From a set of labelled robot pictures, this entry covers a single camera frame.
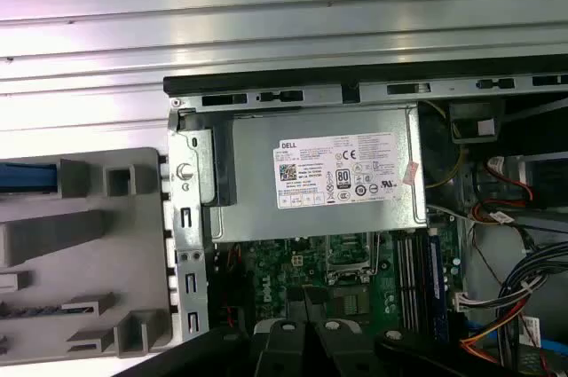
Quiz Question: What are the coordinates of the hard disk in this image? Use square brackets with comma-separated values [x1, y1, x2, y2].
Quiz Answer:
[0, 162, 59, 194]

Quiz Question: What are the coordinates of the green motherboard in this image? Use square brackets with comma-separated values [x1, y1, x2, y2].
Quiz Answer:
[239, 226, 467, 338]

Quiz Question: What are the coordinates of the black PC case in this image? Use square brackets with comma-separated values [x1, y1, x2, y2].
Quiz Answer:
[162, 55, 568, 377]

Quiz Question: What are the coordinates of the yellow and black wire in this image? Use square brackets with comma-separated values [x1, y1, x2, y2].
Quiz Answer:
[419, 100, 469, 190]

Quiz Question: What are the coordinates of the gray parts rack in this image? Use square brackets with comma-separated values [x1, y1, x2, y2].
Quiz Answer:
[0, 147, 175, 367]

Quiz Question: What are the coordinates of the blue RAM stick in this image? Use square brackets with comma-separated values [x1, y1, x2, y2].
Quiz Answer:
[428, 232, 447, 334]

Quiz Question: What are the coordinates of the multicoloured wire bundle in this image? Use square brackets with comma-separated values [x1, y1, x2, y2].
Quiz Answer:
[459, 241, 568, 367]

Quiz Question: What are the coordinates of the black RAM slot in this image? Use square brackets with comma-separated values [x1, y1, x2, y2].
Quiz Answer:
[407, 234, 421, 329]
[394, 234, 408, 329]

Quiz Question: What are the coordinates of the locking lever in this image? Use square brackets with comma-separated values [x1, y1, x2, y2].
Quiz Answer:
[370, 232, 384, 275]

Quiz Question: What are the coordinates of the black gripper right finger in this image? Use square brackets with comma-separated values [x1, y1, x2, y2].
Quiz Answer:
[306, 287, 525, 377]

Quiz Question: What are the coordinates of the metal socket cover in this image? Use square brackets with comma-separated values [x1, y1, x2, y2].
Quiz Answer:
[326, 232, 383, 285]

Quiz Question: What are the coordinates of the silver power supply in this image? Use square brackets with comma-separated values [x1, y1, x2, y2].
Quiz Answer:
[211, 104, 428, 243]

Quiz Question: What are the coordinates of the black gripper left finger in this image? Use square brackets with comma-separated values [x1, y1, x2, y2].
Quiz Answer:
[113, 287, 308, 377]

